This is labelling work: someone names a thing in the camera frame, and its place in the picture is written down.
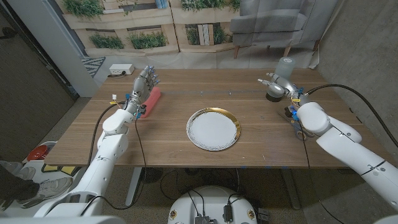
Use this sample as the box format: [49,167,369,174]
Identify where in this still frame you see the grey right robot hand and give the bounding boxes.
[257,72,309,108]

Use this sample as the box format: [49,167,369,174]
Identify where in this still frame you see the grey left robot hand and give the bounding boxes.
[124,64,161,119]

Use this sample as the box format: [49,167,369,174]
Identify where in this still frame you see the grey yellow handled scissors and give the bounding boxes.
[277,111,315,141]

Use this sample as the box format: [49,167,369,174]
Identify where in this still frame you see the gold rimmed paper plate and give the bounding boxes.
[185,107,242,152]

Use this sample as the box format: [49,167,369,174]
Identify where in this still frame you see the red sponge block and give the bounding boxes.
[139,86,162,119]

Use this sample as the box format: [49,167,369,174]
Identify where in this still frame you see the white power strip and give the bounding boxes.
[108,63,136,77]

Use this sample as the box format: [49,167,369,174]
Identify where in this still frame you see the printed room backdrop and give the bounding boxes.
[54,0,338,70]

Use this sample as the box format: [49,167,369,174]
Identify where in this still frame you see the white table leg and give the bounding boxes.
[125,167,142,207]

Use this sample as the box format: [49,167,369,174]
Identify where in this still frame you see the grey table leg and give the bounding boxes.
[281,169,302,210]

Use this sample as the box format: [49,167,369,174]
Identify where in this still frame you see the red bowl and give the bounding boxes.
[26,144,49,162]

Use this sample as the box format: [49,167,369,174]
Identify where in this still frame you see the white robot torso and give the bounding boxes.
[167,185,258,224]

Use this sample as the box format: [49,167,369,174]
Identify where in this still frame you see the black adapter on torso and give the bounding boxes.
[223,204,233,223]

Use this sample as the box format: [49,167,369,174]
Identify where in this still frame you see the dark trousered person leg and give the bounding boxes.
[0,164,40,202]

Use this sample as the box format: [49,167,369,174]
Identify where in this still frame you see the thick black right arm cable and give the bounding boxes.
[306,83,398,149]

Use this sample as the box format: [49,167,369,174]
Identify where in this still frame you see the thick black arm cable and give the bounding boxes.
[88,102,128,166]
[306,83,398,149]

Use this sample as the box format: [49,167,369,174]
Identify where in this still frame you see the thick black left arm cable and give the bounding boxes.
[88,102,128,166]

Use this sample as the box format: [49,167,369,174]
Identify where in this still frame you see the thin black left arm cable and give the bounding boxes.
[80,119,147,217]

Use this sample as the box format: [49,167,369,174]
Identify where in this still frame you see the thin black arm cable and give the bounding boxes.
[303,130,337,224]
[80,119,147,217]

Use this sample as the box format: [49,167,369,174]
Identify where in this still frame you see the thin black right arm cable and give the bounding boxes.
[303,130,337,224]

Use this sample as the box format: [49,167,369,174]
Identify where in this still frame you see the black door handle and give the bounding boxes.
[0,27,16,40]

